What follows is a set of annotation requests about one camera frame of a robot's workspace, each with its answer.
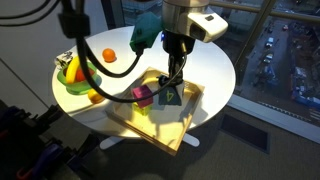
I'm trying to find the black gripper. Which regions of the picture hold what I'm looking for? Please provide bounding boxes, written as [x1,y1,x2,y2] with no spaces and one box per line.
[157,29,196,89]

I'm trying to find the pink cube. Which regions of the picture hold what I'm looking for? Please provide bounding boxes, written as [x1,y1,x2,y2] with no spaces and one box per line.
[131,84,155,110]

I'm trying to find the yellow-green cube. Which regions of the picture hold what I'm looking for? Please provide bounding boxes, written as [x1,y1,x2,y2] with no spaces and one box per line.
[132,101,153,117]

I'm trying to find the light wooden tray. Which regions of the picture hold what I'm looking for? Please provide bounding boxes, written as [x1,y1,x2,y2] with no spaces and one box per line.
[105,66,206,157]

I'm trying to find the white zebra print cube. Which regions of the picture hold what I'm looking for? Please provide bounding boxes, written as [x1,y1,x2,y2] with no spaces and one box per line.
[54,50,75,70]

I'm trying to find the orange ball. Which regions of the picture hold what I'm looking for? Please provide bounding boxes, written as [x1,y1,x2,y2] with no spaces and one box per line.
[101,47,117,64]

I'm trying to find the white table foot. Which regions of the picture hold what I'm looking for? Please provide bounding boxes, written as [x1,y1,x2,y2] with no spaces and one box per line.
[99,135,125,150]
[182,133,200,148]

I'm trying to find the yellow toy lemon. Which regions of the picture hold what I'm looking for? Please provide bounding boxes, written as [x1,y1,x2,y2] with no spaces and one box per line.
[87,88,105,105]

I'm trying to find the green plastic bowl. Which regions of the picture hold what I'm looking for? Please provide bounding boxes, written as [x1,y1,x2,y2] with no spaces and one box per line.
[56,61,103,96]

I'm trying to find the dark floor vent grille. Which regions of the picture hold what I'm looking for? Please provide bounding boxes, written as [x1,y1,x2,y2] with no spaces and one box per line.
[219,114,270,154]

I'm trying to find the yellow toy banana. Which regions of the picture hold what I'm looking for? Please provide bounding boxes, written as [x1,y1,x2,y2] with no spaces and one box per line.
[65,55,83,85]

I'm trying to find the blue clamp with orange tip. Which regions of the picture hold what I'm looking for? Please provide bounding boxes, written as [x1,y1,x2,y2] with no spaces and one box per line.
[15,143,64,180]

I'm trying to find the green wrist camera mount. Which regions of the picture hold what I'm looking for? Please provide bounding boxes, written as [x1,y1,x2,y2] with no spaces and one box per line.
[129,11,164,56]

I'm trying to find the thick black cable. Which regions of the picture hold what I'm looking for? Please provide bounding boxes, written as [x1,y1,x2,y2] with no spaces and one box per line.
[0,0,188,104]

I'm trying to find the window frame post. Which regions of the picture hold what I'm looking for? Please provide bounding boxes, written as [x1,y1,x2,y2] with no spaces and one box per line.
[233,0,278,78]

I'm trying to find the black cable box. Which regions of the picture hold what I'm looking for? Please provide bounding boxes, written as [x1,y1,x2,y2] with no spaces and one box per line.
[57,11,91,40]

